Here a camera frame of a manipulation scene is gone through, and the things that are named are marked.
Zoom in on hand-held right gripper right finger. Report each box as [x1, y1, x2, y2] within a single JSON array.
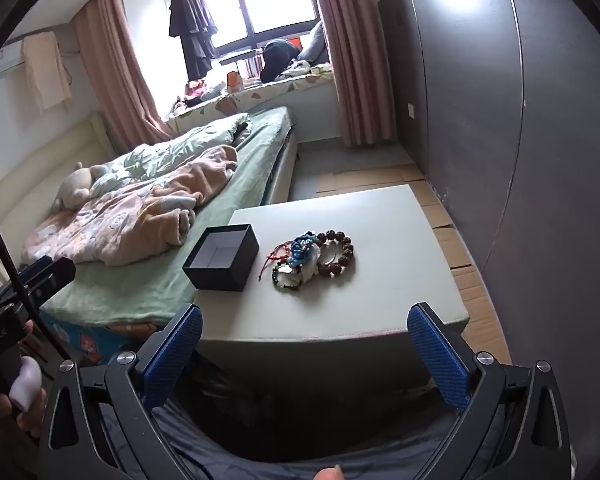
[[406, 302, 578, 480]]

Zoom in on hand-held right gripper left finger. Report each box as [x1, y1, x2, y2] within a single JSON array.
[[37, 304, 204, 480]]

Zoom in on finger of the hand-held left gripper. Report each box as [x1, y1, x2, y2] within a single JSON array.
[[16, 256, 77, 307]]

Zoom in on black jewelry box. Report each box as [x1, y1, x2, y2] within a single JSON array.
[[182, 225, 260, 292]]

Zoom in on dark bead bracelet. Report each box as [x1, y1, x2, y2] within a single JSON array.
[[271, 266, 303, 291]]

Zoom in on brown bead bracelet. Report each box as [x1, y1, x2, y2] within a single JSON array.
[[314, 230, 355, 277]]

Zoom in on red string bracelet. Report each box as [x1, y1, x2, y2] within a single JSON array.
[[257, 242, 293, 283]]

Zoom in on silver bangle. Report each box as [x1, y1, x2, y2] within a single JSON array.
[[316, 240, 343, 268]]

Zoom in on blue braided bracelet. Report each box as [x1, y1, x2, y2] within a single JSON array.
[[290, 232, 326, 271]]

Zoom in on person's left hand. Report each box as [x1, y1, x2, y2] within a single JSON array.
[[0, 321, 48, 441]]

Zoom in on printed storage box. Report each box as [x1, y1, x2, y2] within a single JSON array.
[[40, 310, 166, 366]]

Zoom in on beige plush toy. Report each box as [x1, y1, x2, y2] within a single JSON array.
[[50, 161, 111, 212]]

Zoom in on pink fleece blanket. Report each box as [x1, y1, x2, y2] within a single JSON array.
[[20, 145, 238, 267]]

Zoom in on cream headboard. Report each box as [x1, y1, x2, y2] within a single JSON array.
[[0, 112, 121, 281]]

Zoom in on white low table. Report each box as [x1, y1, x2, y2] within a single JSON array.
[[194, 185, 471, 396]]

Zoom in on person's dark clothing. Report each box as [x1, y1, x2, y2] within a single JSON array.
[[100, 350, 536, 480]]

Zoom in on green floral duvet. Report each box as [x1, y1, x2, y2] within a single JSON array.
[[87, 112, 251, 196]]

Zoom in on beige towel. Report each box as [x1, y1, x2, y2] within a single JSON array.
[[22, 32, 73, 113]]

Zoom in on bed with green sheet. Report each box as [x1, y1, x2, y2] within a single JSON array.
[[0, 106, 301, 356]]

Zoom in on white air conditioner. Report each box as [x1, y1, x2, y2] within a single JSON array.
[[0, 35, 76, 78]]

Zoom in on pink curtain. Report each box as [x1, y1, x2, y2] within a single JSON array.
[[75, 0, 178, 158], [307, 0, 398, 148]]

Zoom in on pink cloth pile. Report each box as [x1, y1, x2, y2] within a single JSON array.
[[184, 80, 217, 109]]

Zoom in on floral window seat cushion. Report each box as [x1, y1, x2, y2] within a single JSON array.
[[167, 62, 333, 133]]

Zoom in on dark grey wardrobe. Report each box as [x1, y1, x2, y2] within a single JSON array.
[[377, 0, 600, 411]]

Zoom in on dark hanging clothes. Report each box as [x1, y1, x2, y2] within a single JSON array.
[[168, 0, 218, 81]]

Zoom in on black bag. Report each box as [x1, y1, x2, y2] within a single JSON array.
[[260, 38, 301, 83]]

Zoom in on grey pillow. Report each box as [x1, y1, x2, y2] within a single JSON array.
[[297, 20, 328, 63]]

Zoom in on window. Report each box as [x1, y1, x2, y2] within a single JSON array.
[[122, 0, 321, 61]]

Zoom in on black cable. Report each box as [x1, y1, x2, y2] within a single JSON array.
[[0, 205, 76, 363]]

